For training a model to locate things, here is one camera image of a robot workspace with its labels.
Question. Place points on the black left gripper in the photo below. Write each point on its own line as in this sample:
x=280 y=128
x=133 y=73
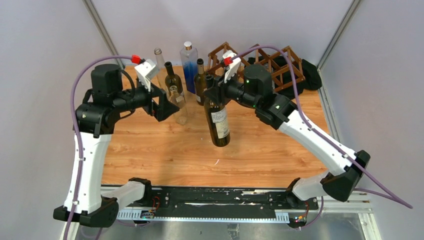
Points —
x=164 y=108

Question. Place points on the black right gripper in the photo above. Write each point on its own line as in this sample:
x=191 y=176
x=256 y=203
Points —
x=218 y=93

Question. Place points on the dark bottle rack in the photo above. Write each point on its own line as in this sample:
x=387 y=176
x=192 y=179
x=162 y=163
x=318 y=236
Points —
x=217 y=119

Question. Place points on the dark bottle barcode label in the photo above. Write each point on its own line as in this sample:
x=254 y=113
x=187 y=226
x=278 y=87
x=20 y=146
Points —
x=200 y=82

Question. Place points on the dark bottle white label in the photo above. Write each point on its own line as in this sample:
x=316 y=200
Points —
x=172 y=79

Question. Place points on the clear round glass bottle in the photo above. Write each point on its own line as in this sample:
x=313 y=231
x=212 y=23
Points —
x=161 y=76

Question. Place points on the blue square glass bottle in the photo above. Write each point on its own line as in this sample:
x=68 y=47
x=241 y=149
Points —
x=189 y=56

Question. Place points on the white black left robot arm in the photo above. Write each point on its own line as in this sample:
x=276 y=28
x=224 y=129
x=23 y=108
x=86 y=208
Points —
x=103 y=106

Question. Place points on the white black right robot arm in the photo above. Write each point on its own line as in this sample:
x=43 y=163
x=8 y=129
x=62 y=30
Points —
x=344 y=165

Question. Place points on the brown wooden wine rack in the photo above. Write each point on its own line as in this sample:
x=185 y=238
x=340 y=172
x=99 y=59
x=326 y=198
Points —
x=274 y=63

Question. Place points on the black cloth behind rack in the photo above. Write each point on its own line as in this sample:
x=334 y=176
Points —
x=312 y=80

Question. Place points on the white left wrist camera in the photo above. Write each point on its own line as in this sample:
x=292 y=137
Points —
x=145 y=72

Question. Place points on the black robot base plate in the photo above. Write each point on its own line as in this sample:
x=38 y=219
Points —
x=218 y=204

